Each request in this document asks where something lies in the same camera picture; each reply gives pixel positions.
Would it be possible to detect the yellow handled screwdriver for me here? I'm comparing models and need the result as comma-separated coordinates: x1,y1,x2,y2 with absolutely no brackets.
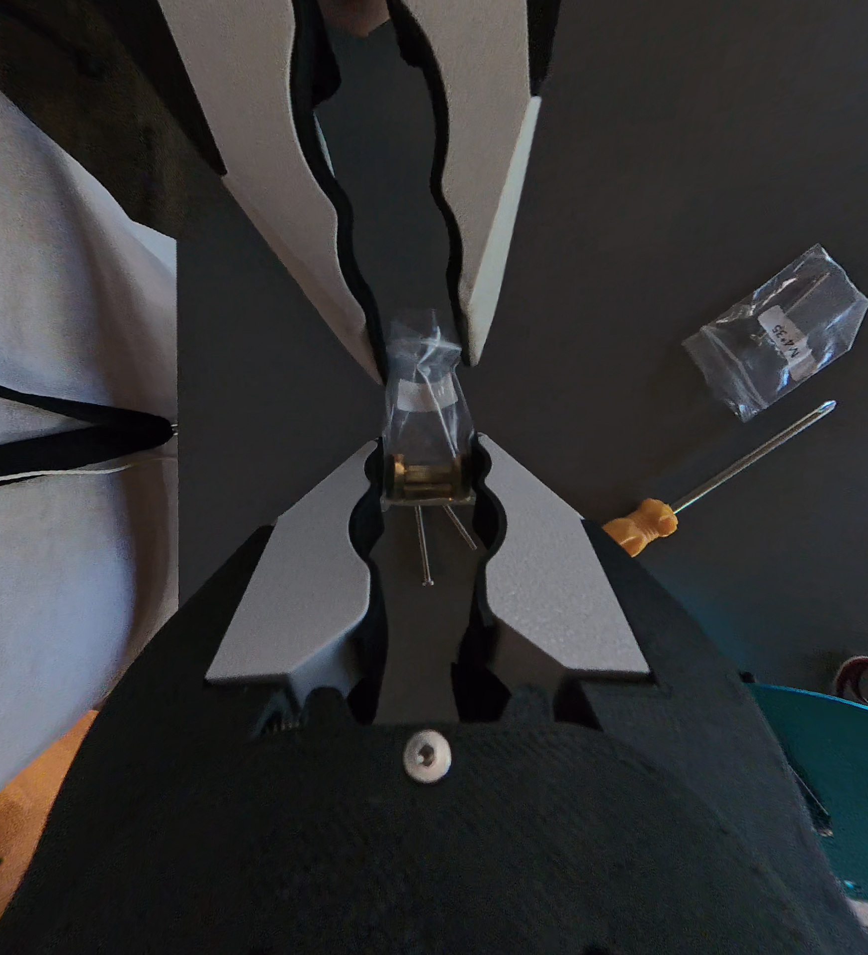
602,399,838,559

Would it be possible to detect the black strap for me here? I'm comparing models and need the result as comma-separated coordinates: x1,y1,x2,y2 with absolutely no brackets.
0,369,175,482

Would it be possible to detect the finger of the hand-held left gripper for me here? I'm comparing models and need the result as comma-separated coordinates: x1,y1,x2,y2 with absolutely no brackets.
157,0,394,385
389,0,543,368

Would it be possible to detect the labelled bag of long screws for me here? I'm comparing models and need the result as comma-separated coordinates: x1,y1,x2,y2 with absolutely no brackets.
682,242,868,424

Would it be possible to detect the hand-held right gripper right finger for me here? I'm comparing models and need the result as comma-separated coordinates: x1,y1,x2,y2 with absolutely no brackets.
452,435,653,683

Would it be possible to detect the small clear plastic bag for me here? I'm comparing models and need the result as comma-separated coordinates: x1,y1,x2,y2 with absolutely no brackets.
378,307,480,512

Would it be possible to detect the white string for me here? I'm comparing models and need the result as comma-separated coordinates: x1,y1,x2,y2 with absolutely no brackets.
0,457,177,486

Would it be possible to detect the teal acrylic plate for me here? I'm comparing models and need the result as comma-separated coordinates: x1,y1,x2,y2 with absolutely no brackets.
747,682,868,915

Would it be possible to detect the person's white garment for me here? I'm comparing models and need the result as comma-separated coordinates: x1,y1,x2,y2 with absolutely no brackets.
0,52,181,822

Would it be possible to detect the dark grey desk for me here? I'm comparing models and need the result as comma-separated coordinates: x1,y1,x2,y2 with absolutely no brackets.
176,0,868,747

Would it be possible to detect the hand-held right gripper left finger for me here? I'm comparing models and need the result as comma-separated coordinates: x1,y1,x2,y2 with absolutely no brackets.
204,439,390,702

